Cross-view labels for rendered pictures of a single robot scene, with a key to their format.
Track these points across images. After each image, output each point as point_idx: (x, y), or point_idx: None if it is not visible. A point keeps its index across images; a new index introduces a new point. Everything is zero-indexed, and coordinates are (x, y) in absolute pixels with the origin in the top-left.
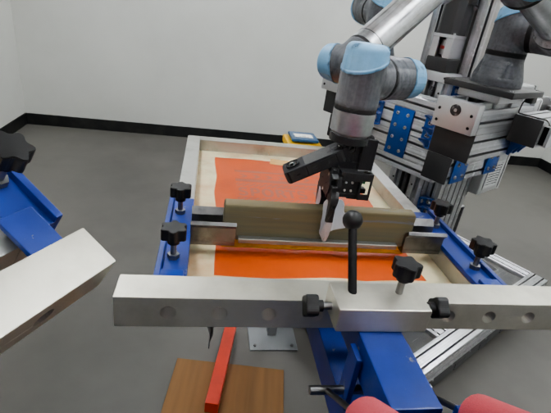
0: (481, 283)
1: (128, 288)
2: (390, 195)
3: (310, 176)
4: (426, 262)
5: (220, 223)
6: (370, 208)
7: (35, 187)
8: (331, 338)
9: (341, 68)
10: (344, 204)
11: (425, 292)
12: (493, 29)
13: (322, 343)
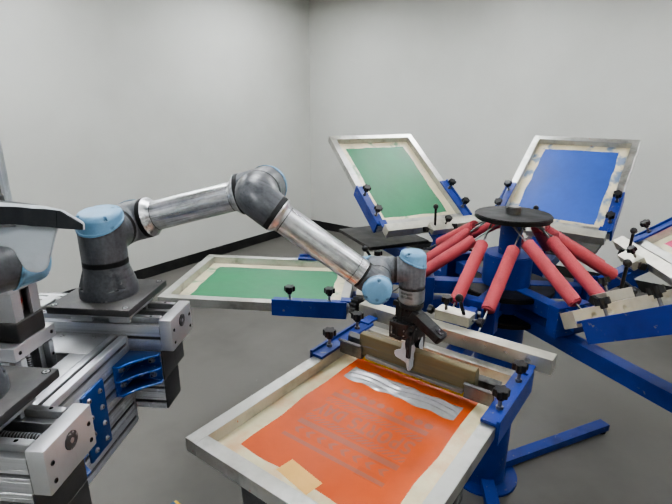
0: (370, 322)
1: (549, 354)
2: (295, 379)
3: (306, 443)
4: None
5: (482, 375)
6: (386, 340)
7: (593, 318)
8: None
9: (425, 268)
10: (331, 401)
11: None
12: (106, 243)
13: None
